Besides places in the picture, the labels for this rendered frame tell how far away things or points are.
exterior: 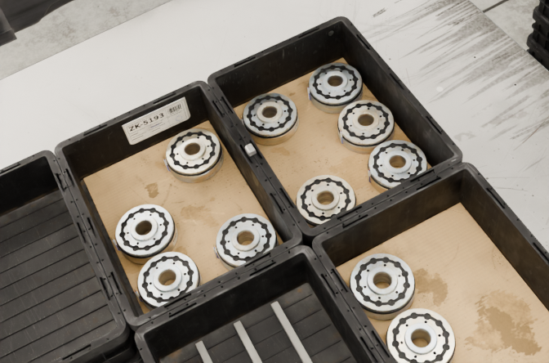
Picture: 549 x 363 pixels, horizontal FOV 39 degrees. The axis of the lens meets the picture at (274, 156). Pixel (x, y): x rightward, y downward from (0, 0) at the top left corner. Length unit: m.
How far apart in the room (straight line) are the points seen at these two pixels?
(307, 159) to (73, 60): 0.70
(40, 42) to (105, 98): 1.28
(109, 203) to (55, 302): 0.20
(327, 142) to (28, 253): 0.57
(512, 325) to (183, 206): 0.59
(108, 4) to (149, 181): 1.70
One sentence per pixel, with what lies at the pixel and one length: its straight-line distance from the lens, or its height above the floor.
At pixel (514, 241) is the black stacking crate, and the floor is 0.89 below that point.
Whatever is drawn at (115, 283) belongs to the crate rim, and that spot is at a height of 0.92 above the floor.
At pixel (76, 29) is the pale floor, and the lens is 3.03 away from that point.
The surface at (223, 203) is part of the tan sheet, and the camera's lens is 1.39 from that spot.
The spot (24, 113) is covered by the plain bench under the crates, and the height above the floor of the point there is 0.70.
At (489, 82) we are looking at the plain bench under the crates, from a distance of 1.71.
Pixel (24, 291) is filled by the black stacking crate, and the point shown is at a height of 0.83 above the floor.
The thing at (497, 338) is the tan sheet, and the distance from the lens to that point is 1.26.
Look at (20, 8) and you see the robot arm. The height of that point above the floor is 1.45.
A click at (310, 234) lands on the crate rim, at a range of 1.22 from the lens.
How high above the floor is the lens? 1.99
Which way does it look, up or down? 54 degrees down
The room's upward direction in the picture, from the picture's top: 11 degrees counter-clockwise
